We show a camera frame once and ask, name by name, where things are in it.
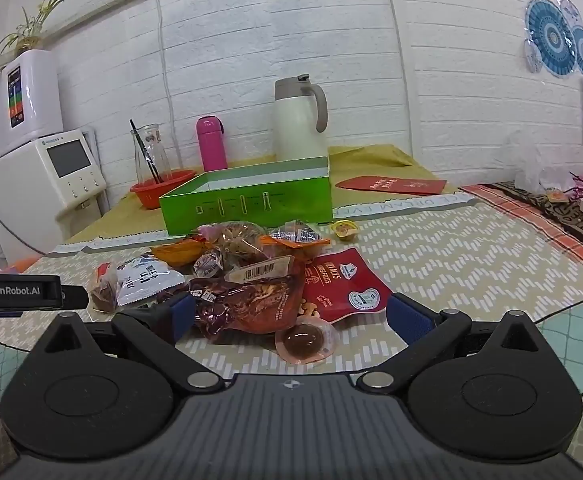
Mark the brown jelly cup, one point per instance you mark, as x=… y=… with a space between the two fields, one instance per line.
x=304 y=342

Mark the small foil-lidded cup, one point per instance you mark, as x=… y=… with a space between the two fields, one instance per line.
x=207 y=263

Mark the orange snack packet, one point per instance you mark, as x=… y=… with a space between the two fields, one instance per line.
x=176 y=255
x=296 y=240

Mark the red nut pouch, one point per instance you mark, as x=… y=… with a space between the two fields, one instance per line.
x=341 y=280

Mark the clear plastic bag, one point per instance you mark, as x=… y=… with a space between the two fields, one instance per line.
x=539 y=175

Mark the orange plaid blanket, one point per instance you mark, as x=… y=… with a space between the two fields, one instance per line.
x=536 y=215

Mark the black stirring stick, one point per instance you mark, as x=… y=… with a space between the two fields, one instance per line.
x=144 y=147

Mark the red plastic bowl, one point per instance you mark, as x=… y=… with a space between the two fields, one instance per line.
x=149 y=197

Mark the cream thermos jug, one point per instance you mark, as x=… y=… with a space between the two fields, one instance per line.
x=299 y=125

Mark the green cardboard box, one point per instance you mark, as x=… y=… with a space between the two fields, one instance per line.
x=246 y=205

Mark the clear glass carafe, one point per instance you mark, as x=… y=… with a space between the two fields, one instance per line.
x=160 y=152

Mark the pink insulated bottle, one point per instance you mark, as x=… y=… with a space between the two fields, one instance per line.
x=212 y=145

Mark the white water purifier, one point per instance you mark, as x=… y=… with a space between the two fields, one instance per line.
x=31 y=105

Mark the orange plastic item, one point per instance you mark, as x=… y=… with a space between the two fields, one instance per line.
x=21 y=263

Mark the small yellow jelly cup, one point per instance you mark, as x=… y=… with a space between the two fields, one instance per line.
x=344 y=228

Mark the white appliance with screen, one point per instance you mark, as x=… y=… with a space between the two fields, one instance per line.
x=26 y=200

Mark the grey chevron patterned mat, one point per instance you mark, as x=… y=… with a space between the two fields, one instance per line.
x=471 y=260

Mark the green potted plant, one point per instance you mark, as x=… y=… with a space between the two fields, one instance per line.
x=29 y=25

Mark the white wall pipe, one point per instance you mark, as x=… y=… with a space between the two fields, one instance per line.
x=121 y=5

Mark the large brown meat packet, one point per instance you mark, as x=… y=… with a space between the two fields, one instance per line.
x=251 y=305

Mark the white and blue snack packet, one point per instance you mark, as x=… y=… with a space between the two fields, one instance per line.
x=141 y=277

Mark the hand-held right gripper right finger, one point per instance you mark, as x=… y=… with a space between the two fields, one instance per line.
x=411 y=317

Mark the yellow tablecloth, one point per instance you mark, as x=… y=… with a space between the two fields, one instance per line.
x=371 y=160

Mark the red envelope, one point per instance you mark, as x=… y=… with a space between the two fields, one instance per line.
x=391 y=185

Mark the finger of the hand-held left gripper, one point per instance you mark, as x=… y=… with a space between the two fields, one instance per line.
x=75 y=298

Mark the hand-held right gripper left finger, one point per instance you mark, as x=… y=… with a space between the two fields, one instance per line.
x=182 y=312

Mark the blue fan wall decoration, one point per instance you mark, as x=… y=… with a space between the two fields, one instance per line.
x=551 y=35

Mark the clear bag of broad beans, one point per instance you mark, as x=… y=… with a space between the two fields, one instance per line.
x=236 y=240

